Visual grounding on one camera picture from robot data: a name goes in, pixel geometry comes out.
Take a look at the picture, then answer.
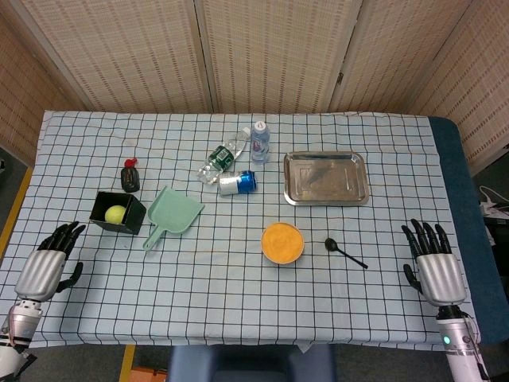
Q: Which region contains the black bottle red cap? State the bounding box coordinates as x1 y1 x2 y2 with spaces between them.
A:
120 157 142 194

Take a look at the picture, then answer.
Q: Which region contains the yellow tennis ball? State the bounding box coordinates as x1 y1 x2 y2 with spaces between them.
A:
104 205 127 224

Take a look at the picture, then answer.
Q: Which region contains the black square box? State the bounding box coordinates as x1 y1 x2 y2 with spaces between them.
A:
89 190 147 236

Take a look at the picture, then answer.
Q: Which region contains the woven folding screen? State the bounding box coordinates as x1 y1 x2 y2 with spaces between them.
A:
0 0 509 176

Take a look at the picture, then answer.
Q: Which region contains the metal tray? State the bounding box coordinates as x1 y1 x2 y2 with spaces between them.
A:
282 150 371 207

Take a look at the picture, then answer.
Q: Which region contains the black plastic spoon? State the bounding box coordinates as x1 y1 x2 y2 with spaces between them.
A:
324 237 369 270

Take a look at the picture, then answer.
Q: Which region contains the blue checked tablecloth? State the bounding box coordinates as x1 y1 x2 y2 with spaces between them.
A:
0 110 482 353

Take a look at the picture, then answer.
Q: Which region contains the orange box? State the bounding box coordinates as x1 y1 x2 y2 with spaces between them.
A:
130 365 170 382

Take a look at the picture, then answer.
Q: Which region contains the white bowl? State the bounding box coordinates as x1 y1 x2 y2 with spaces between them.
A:
260 221 305 267

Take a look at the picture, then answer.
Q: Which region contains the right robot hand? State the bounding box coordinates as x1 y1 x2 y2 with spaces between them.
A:
400 218 467 307

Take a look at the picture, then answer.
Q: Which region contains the clear bottle purple label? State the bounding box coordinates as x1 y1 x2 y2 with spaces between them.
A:
250 120 270 164

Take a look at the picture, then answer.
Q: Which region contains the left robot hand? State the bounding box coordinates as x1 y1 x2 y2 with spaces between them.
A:
14 221 87 302

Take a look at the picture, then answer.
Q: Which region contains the blue and silver can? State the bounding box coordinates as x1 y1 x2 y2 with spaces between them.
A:
217 170 258 197

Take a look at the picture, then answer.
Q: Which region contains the white cable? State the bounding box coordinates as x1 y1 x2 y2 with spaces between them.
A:
479 185 509 207

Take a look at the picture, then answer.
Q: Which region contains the clear bottle green label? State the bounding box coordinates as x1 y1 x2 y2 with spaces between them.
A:
197 127 252 185

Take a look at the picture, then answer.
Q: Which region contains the green plastic dustpan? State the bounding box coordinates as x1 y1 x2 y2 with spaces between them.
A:
142 185 206 251

